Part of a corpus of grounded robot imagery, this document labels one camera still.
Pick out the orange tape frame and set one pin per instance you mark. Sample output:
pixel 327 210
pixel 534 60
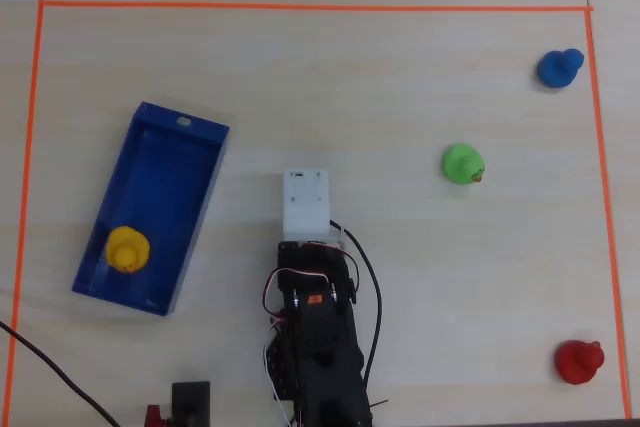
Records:
pixel 300 6

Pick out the blue plastic box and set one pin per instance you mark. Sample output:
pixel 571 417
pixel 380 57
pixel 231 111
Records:
pixel 165 187

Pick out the red stand knob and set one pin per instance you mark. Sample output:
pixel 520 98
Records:
pixel 154 417

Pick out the red rubber duck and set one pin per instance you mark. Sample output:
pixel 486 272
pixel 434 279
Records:
pixel 577 362

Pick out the blue rubber duck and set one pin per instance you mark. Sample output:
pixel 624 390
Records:
pixel 557 69

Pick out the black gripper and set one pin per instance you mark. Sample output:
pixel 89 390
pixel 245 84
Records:
pixel 311 261

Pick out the yellow rubber duck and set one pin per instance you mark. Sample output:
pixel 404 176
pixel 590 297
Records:
pixel 125 247

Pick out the green rubber duck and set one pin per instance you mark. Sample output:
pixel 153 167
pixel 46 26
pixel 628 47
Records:
pixel 460 164

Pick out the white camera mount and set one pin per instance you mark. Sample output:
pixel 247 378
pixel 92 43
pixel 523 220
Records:
pixel 305 202

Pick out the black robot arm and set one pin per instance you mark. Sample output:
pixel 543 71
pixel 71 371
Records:
pixel 325 347

